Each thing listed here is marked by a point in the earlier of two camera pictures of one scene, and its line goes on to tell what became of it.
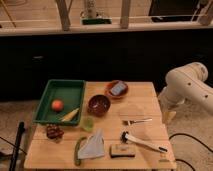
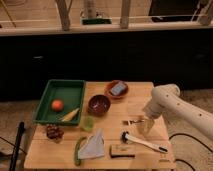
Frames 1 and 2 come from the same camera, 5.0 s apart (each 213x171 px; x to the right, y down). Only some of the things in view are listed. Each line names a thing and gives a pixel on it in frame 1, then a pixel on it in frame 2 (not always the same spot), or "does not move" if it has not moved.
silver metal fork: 130,122 does not move
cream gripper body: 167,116 → 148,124
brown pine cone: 54,132 does not move
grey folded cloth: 93,146 does not move
